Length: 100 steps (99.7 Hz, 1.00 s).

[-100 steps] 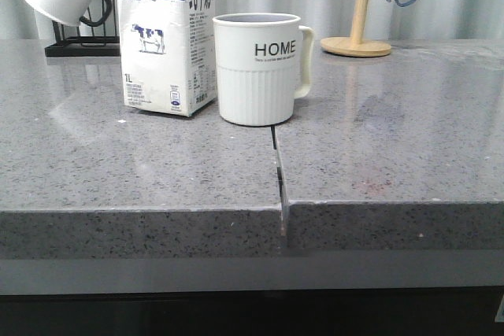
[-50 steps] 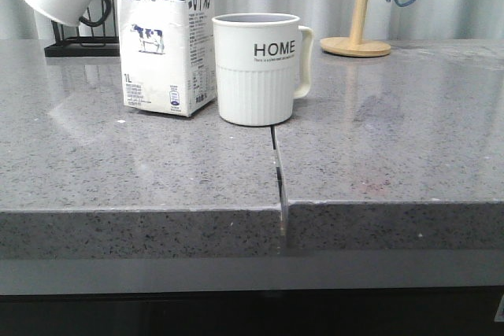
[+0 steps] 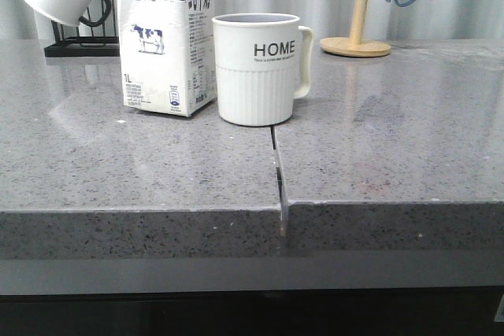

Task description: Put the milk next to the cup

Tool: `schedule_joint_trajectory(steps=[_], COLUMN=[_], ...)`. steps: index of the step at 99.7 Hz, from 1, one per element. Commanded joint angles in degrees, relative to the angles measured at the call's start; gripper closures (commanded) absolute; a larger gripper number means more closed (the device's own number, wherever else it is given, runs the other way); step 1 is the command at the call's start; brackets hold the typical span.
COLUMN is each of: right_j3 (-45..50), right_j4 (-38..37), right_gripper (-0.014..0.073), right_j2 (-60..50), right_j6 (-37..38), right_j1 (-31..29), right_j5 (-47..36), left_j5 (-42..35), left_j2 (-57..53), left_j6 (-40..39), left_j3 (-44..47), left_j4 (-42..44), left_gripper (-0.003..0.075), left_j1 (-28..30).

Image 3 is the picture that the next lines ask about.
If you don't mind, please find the white HOME cup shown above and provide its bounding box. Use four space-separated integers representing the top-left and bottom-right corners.
213 13 314 127

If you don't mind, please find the white blue milk carton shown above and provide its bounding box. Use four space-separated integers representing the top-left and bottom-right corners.
117 0 217 116

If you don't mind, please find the wooden mug tree stand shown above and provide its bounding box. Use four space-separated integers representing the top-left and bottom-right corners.
320 0 391 58

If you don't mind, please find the black wire mug rack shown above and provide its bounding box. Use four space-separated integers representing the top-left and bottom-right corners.
44 0 119 57

